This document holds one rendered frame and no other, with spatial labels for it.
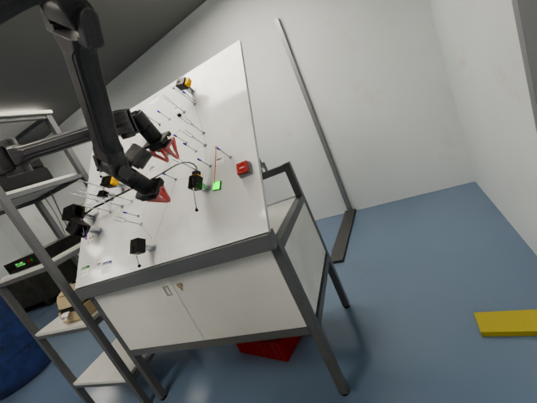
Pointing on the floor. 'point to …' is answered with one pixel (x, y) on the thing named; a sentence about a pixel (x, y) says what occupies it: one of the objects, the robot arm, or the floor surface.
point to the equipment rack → (114, 357)
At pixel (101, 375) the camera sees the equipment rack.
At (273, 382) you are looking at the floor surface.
